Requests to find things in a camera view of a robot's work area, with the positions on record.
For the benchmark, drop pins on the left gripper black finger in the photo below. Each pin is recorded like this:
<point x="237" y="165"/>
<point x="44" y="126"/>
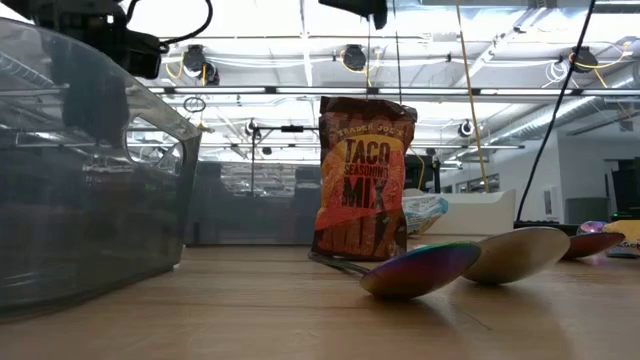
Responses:
<point x="95" y="100"/>

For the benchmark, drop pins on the black monitor bank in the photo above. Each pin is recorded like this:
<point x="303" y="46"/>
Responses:
<point x="627" y="185"/>

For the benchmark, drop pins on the black background monitor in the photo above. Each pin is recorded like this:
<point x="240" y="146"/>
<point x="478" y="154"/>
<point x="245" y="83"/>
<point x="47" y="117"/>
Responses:
<point x="420" y="172"/>

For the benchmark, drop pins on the blue white chip bag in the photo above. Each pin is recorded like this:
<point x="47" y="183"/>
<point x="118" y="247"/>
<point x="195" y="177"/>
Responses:
<point x="425" y="212"/>

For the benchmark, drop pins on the rainbow iridescent spoon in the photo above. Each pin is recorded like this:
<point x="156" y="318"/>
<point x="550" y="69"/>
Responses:
<point x="420" y="272"/>

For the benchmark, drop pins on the brown taco seasoning packet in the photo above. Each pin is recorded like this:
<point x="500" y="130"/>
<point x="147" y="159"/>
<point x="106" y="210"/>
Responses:
<point x="362" y="175"/>

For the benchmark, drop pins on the small grey translucent bin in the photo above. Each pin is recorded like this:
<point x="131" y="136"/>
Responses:
<point x="250" y="220"/>

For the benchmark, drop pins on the large grey translucent bin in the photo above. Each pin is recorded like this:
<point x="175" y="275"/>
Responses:
<point x="75" y="225"/>

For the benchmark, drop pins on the white plastic bin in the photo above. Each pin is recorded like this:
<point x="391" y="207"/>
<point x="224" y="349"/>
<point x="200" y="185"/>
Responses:
<point x="480" y="215"/>

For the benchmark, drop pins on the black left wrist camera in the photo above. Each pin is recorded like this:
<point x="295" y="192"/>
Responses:
<point x="145" y="55"/>

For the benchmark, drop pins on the long ceiling light rail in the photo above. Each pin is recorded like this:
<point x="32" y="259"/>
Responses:
<point x="320" y="91"/>

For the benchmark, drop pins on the grey office chair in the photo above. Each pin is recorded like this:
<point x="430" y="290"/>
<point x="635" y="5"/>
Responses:
<point x="585" y="210"/>

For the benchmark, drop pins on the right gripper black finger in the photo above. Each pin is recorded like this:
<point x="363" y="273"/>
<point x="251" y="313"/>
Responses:
<point x="355" y="5"/>

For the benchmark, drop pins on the yellow orange chicken ramen packet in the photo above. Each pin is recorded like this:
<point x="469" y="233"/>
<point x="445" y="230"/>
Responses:
<point x="625" y="232"/>

